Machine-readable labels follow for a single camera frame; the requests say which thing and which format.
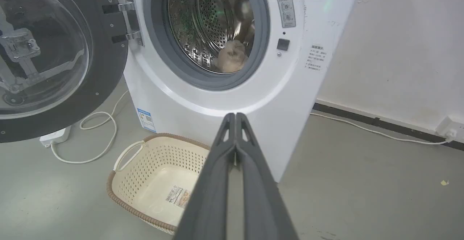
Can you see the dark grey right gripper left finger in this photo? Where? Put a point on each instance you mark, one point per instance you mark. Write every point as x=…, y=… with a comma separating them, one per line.
x=212, y=196

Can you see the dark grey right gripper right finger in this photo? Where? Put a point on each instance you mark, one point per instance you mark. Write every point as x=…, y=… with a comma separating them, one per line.
x=261, y=196

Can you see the white front-load washing machine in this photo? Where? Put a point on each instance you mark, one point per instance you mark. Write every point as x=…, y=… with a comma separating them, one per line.
x=224, y=95

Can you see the dark round washer door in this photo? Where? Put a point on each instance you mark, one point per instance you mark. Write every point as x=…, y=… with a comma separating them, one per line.
x=54, y=55

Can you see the cream perforated laundry basket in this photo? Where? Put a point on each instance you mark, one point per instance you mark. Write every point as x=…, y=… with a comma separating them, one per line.
x=152, y=182

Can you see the beige plush toy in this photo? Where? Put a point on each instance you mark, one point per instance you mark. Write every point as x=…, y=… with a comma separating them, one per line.
x=232, y=56

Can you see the white power strip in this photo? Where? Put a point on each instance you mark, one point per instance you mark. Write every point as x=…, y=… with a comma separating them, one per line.
x=55, y=137

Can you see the small yellow floor scrap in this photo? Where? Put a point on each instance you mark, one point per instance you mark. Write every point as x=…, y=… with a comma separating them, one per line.
x=444, y=182

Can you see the white wall socket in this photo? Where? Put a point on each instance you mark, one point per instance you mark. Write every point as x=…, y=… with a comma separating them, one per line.
x=450, y=128

